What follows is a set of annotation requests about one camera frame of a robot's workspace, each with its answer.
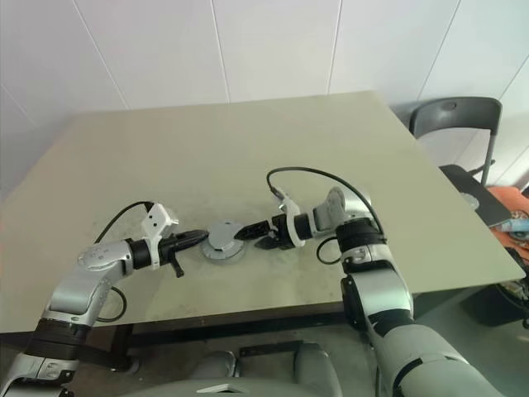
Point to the large grey rounded shell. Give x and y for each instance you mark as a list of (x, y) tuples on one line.
[(268, 382)]

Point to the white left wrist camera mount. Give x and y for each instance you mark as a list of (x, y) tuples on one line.
[(159, 219)]

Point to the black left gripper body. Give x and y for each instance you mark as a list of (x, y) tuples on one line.
[(169, 246)]

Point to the round grey motor lid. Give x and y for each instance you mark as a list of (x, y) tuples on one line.
[(223, 235)]

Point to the grey folding chair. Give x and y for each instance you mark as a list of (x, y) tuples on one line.
[(454, 111)]

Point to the grey rounded shape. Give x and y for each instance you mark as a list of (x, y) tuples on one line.
[(217, 364), (314, 357)]

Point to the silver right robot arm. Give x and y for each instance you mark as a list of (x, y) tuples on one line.
[(372, 289)]

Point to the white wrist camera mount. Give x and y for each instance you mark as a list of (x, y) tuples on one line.
[(159, 219), (291, 209)]

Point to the light blue item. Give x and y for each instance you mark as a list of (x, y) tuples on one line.
[(516, 225)]

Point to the grey round motor housing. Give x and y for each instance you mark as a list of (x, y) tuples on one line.
[(223, 258)]

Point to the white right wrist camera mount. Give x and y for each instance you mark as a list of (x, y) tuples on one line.
[(291, 209)]

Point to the black table frame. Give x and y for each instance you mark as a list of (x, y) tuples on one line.
[(206, 331)]

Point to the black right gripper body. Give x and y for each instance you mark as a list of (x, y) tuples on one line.
[(285, 231)]

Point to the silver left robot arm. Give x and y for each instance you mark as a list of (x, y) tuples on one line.
[(99, 256)]

